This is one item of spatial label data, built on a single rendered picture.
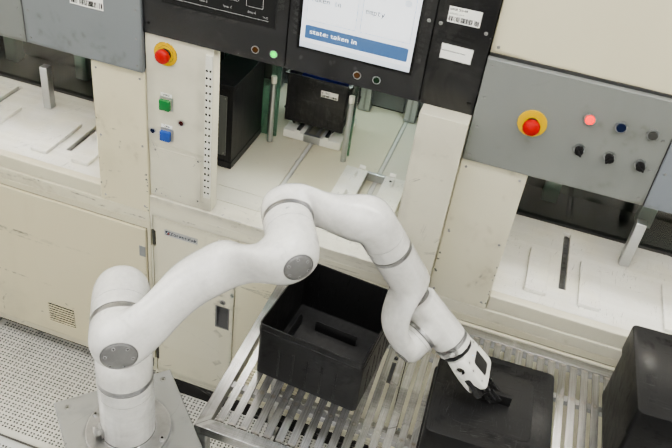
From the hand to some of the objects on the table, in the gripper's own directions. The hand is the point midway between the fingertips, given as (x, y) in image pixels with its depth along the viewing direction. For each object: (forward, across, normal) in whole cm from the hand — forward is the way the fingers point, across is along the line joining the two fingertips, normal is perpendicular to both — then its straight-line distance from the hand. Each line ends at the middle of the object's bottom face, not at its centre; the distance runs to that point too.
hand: (491, 392), depth 177 cm
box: (+40, -9, +22) cm, 46 cm away
